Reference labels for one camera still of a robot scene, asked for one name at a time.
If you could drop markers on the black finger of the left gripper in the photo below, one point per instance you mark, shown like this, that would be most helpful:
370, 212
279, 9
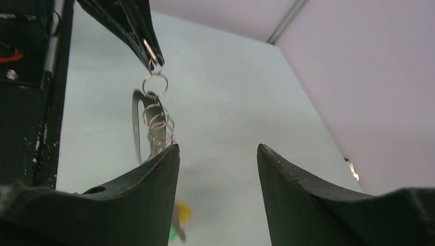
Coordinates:
131, 22

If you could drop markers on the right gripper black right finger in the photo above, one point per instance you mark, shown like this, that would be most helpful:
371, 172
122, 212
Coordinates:
303, 209

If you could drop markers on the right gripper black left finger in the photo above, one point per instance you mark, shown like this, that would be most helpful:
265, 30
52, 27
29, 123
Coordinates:
133, 209

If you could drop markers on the silver key with yellow tag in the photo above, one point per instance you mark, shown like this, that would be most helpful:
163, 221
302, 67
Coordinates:
176, 223

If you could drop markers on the green key tag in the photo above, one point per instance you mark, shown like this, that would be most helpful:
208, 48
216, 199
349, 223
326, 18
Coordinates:
173, 235

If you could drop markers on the yellow key tag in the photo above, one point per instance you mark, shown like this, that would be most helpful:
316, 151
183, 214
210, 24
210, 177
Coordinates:
185, 214

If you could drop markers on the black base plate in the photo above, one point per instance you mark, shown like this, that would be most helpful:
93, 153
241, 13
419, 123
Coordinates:
35, 47

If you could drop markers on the left aluminium frame post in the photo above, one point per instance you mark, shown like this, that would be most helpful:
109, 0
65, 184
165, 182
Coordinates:
287, 20

